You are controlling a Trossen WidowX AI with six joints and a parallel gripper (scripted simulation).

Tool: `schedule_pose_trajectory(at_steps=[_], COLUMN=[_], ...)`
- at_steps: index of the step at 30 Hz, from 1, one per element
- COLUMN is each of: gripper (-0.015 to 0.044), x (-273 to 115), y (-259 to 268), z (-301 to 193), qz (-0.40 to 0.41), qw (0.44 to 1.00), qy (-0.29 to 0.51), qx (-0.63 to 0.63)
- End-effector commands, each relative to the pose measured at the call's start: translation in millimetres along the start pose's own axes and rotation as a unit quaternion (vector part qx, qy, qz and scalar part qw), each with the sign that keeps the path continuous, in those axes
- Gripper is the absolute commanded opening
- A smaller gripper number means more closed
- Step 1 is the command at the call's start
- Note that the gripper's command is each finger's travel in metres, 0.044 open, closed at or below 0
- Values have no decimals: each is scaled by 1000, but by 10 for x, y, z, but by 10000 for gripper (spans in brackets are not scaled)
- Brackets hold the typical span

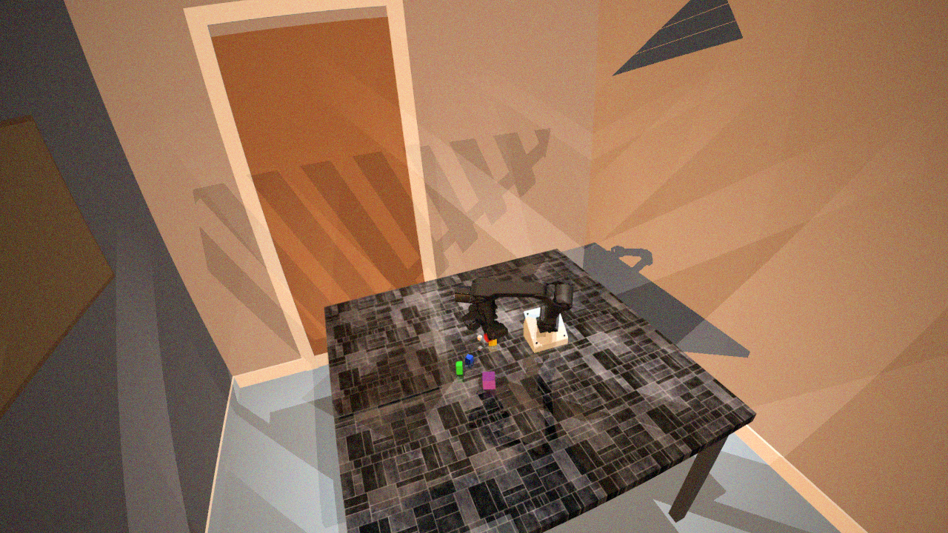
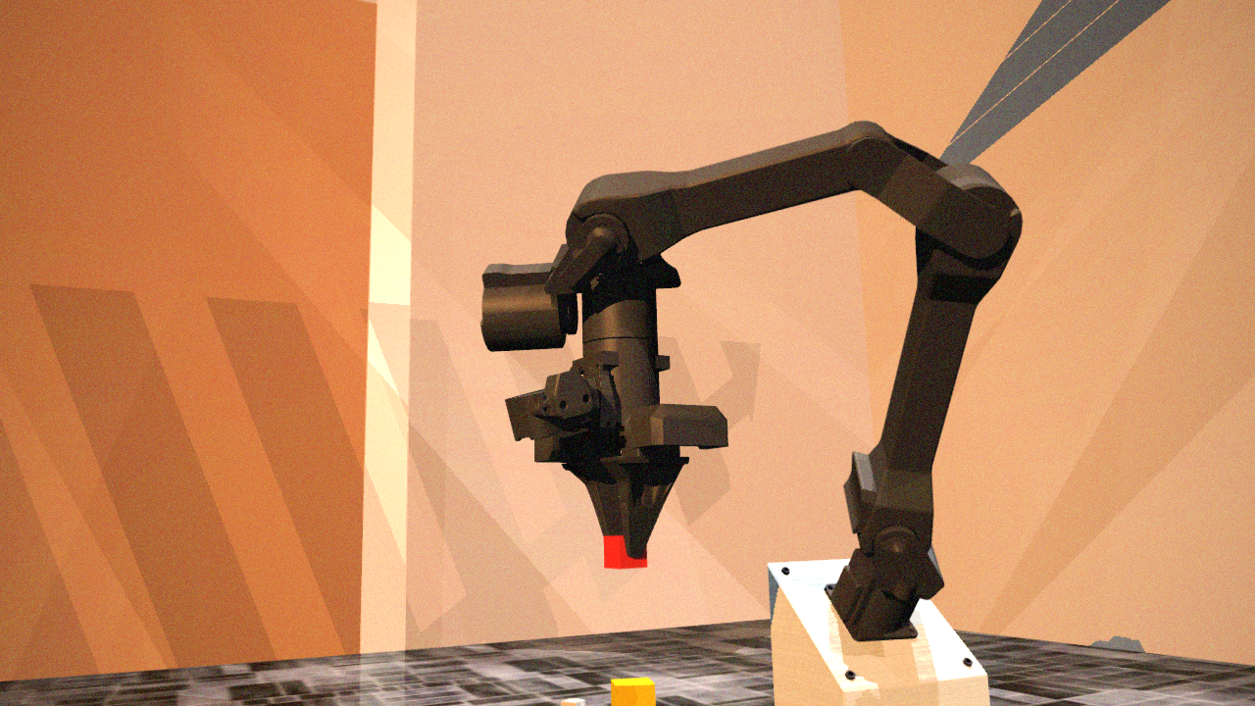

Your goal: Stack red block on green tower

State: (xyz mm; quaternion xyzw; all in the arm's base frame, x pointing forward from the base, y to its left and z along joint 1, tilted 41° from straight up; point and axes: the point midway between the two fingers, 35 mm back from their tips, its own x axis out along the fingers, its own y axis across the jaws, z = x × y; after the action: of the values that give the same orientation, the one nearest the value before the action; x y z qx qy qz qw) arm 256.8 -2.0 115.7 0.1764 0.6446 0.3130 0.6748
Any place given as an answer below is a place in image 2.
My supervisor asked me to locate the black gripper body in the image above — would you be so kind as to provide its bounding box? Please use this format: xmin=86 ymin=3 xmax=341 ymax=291
xmin=533 ymin=339 xmax=728 ymax=463

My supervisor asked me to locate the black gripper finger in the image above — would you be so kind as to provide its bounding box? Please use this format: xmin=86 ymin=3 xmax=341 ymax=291
xmin=600 ymin=456 xmax=689 ymax=558
xmin=562 ymin=461 xmax=622 ymax=537

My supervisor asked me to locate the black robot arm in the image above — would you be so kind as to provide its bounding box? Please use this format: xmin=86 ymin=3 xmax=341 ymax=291
xmin=479 ymin=120 xmax=1023 ymax=642

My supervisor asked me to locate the red block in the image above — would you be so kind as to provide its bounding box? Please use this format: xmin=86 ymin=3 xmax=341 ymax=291
xmin=604 ymin=535 xmax=648 ymax=571

